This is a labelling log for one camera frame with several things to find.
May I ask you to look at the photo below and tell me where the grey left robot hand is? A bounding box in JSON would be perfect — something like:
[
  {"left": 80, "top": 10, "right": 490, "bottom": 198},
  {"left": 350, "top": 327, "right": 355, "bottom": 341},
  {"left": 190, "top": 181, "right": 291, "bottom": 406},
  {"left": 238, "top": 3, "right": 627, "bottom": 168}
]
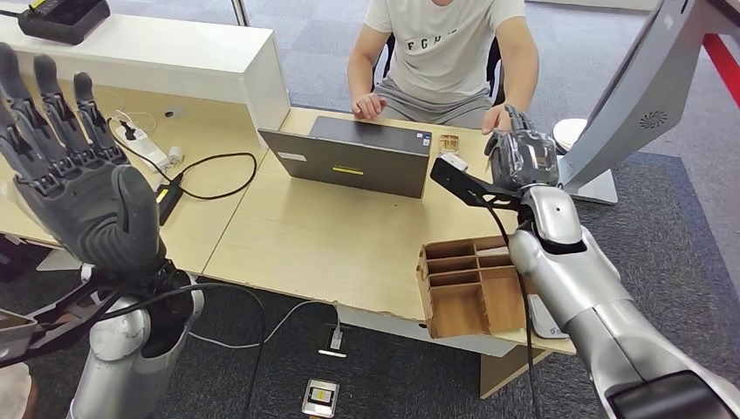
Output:
[{"left": 0, "top": 41, "right": 168, "bottom": 278}]

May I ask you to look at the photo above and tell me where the person's right hand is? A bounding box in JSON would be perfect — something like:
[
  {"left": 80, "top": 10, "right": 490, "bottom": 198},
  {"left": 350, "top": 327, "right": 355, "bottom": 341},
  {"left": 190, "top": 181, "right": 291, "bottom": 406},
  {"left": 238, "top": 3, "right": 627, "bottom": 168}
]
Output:
[{"left": 353, "top": 92, "right": 389, "bottom": 121}]

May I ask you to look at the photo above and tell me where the person's left hand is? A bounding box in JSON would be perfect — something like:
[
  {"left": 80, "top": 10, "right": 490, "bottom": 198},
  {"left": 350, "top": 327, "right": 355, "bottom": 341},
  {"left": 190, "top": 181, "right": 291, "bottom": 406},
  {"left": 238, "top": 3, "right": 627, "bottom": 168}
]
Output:
[{"left": 481, "top": 104, "right": 513, "bottom": 135}]

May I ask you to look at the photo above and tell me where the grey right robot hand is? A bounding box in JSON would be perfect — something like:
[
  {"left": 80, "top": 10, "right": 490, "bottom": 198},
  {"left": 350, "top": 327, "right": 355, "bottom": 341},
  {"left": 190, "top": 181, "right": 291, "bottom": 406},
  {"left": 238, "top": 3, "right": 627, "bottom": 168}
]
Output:
[{"left": 484, "top": 104, "right": 561, "bottom": 192}]

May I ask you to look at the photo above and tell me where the person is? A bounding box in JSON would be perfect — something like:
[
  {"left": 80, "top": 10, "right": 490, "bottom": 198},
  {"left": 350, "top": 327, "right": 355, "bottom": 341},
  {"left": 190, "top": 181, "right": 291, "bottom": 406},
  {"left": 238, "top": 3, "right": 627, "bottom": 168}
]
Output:
[{"left": 346, "top": 0, "right": 540, "bottom": 135}]

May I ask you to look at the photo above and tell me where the black chair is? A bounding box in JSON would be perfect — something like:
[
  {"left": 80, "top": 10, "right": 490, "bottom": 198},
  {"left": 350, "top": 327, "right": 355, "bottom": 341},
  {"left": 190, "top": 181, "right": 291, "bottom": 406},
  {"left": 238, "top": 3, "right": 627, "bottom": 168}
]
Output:
[{"left": 369, "top": 34, "right": 504, "bottom": 108}]

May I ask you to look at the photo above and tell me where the white round base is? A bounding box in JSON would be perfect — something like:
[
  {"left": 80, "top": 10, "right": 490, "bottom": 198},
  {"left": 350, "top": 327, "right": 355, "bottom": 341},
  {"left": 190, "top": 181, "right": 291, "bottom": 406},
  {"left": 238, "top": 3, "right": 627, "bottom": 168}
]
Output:
[{"left": 552, "top": 118, "right": 588, "bottom": 156}]

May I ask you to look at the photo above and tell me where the dark grey laptop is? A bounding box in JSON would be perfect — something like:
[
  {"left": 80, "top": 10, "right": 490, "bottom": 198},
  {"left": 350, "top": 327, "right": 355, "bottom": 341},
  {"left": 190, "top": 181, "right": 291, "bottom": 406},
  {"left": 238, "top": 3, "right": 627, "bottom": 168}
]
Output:
[{"left": 258, "top": 115, "right": 434, "bottom": 200}]

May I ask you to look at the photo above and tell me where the black laptop power brick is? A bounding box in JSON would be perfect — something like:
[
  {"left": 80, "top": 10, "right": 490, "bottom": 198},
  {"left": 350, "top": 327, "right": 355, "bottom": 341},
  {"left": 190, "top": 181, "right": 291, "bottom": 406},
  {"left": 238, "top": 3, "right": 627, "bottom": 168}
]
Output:
[{"left": 154, "top": 173, "right": 185, "bottom": 227}]

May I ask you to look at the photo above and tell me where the white power strip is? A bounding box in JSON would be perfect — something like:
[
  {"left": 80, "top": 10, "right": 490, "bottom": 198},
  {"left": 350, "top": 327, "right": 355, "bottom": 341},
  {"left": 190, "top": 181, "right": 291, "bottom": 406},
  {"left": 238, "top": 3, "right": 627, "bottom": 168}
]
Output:
[{"left": 114, "top": 118, "right": 170, "bottom": 174}]

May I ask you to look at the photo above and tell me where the grey kiosk display stand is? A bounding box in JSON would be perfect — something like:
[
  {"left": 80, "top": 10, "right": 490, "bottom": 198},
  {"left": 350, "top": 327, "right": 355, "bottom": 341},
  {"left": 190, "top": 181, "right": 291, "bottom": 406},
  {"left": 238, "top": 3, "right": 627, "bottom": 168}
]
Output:
[{"left": 552, "top": 0, "right": 703, "bottom": 206}]

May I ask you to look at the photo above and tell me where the wooden compartment organizer box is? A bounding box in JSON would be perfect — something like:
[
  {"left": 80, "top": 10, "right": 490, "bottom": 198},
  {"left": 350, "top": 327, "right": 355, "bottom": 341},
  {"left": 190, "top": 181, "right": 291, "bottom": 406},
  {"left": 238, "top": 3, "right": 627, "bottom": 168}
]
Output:
[{"left": 415, "top": 236, "right": 536, "bottom": 340}]

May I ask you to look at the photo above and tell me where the white counter partition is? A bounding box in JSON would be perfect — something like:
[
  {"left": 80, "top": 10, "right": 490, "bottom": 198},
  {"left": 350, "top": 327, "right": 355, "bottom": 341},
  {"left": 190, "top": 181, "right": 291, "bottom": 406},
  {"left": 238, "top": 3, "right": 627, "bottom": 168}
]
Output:
[{"left": 0, "top": 11, "right": 291, "bottom": 134}]

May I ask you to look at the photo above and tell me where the black charger device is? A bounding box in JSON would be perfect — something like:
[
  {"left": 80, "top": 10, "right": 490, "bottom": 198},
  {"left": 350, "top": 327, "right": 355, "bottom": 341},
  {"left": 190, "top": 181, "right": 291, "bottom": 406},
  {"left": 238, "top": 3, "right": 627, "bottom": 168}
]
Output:
[{"left": 17, "top": 0, "right": 112, "bottom": 46}]

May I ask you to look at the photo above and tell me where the red beam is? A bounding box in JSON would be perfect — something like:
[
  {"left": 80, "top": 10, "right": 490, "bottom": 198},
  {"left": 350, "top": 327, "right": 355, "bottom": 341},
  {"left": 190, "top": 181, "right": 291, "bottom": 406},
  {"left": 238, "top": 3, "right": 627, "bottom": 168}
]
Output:
[{"left": 700, "top": 33, "right": 740, "bottom": 111}]

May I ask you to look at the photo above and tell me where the silver floor socket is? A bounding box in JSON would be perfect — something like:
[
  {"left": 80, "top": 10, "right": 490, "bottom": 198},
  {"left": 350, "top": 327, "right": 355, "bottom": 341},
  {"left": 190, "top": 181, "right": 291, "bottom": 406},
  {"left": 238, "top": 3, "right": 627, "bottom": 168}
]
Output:
[{"left": 301, "top": 378, "right": 340, "bottom": 419}]

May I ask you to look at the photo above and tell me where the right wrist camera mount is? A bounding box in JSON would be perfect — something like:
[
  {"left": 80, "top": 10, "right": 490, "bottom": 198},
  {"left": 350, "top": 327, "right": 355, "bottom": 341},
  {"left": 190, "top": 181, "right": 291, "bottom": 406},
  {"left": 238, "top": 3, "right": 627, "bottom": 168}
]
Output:
[{"left": 429, "top": 151, "right": 524, "bottom": 210}]

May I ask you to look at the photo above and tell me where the thin white cable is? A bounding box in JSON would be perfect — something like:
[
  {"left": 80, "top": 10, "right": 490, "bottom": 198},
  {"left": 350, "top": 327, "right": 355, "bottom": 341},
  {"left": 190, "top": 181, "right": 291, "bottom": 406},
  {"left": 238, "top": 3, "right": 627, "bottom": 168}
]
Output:
[{"left": 95, "top": 89, "right": 158, "bottom": 135}]

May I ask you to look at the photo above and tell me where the black power cable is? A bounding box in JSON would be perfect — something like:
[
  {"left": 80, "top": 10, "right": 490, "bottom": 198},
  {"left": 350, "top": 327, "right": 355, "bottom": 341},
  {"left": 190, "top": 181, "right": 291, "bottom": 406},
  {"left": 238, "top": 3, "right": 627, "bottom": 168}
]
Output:
[{"left": 108, "top": 118, "right": 258, "bottom": 202}]

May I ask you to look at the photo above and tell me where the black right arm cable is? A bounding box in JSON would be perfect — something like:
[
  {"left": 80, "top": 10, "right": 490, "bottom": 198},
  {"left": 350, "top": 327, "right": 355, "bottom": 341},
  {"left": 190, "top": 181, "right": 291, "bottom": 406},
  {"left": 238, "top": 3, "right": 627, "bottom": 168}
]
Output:
[{"left": 474, "top": 193, "right": 545, "bottom": 419}]

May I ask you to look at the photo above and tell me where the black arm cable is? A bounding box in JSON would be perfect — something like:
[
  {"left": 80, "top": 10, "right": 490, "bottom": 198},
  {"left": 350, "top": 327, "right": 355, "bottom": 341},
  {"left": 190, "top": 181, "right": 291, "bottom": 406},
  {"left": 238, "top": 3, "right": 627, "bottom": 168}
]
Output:
[
  {"left": 98, "top": 282, "right": 268, "bottom": 419},
  {"left": 474, "top": 193, "right": 545, "bottom": 419}
]

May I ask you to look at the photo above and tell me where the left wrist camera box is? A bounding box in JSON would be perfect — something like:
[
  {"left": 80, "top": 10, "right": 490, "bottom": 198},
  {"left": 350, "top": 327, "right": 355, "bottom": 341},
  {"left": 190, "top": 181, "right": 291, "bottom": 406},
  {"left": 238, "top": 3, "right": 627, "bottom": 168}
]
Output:
[{"left": 0, "top": 309, "right": 38, "bottom": 362}]

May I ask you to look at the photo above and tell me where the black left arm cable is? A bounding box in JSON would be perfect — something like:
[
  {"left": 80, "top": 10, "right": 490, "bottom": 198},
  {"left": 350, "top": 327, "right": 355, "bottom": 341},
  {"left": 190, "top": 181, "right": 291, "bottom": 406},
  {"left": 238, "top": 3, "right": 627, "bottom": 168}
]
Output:
[{"left": 98, "top": 282, "right": 268, "bottom": 419}]

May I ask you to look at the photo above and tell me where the grey floor cable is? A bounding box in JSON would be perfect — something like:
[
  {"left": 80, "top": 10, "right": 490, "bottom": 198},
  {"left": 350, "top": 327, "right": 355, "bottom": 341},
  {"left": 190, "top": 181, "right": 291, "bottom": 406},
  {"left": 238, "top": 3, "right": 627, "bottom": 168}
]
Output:
[{"left": 188, "top": 299, "right": 342, "bottom": 351}]

